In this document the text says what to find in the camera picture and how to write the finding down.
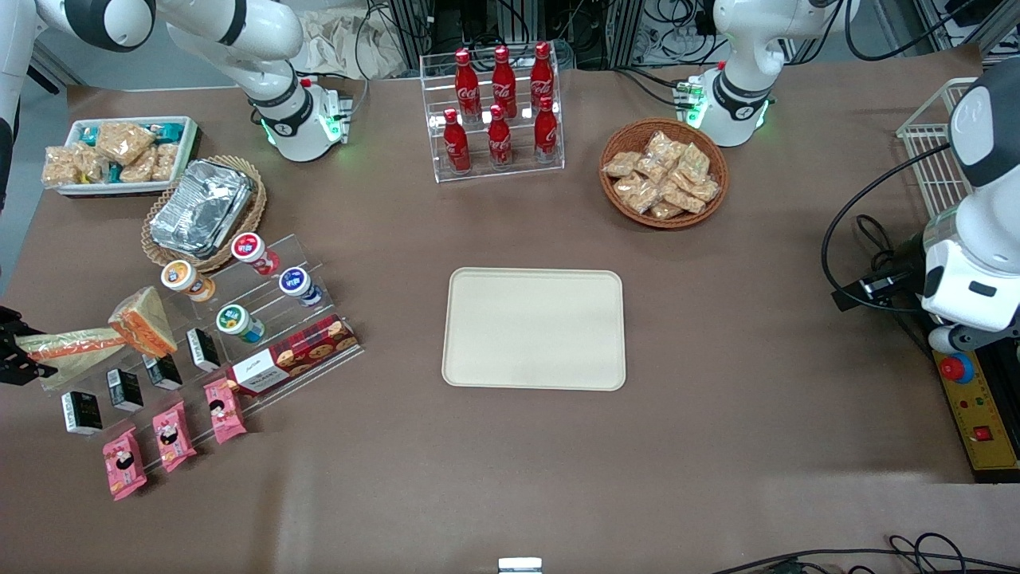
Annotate clear acrylic tiered stand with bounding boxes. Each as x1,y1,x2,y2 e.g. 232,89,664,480
40,233,366,451

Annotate triangle sandwich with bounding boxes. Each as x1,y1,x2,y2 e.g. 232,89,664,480
14,325,128,391
108,286,179,358

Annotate white plastic bin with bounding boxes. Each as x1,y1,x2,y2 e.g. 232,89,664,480
44,116,200,198

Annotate blue lid yogurt cup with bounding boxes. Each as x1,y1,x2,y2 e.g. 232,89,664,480
279,267,324,308

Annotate beige plastic tray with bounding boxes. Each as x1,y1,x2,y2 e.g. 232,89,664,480
442,267,627,391

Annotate grey metal frame bar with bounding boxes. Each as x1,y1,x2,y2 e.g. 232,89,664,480
28,40,69,95

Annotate orange lid yogurt cup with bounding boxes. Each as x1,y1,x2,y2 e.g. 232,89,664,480
161,260,216,304

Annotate red cookie box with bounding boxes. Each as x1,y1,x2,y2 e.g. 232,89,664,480
226,314,361,398

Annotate black cable plug bracket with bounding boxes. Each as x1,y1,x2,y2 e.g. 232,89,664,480
833,267,925,312

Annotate small black carton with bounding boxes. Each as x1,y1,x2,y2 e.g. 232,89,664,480
106,368,145,413
61,391,104,436
186,328,222,373
142,353,184,391

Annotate green lid yogurt cup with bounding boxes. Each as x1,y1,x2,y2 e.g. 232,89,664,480
216,304,265,345

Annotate aluminium foil container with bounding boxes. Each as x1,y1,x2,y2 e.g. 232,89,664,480
149,159,256,258

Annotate brown paper table cover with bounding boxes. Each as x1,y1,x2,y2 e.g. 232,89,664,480
0,44,1020,574

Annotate red lid yogurt cup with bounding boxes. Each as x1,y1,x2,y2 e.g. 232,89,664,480
231,232,281,276

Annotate oval wicker basket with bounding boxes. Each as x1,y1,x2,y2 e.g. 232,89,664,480
141,155,268,277

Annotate clear acrylic bottle rack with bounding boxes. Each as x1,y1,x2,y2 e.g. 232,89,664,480
420,48,565,184

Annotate red cola bottle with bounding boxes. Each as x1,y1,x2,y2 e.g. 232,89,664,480
530,41,555,112
492,45,517,119
487,104,512,168
534,96,559,163
443,108,471,174
454,49,481,122

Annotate white base interface box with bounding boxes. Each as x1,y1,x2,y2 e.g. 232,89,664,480
673,76,710,128
307,80,355,144

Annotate coiled black cable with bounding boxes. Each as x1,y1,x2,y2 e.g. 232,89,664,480
855,214,901,276

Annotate rice cracker snack pack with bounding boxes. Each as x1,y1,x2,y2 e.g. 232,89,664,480
41,146,80,188
151,142,180,183
120,151,156,184
96,121,156,164
73,143,108,184

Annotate crumpled beige paper bag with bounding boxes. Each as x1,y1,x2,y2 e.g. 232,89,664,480
299,10,407,81

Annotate yellow emergency stop box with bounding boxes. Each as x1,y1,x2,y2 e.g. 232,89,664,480
932,351,1020,473

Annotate pink snack packet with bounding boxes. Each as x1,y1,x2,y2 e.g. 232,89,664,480
102,427,147,501
204,378,248,445
152,401,198,473

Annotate white wire basket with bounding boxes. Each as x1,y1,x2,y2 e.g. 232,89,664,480
896,77,979,218

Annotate long black cable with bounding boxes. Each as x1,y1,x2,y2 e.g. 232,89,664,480
821,142,957,313

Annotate round wicker basket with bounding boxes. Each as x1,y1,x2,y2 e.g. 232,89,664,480
599,118,730,230

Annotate black floor cables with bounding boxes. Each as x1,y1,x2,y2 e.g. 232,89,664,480
709,533,1020,574

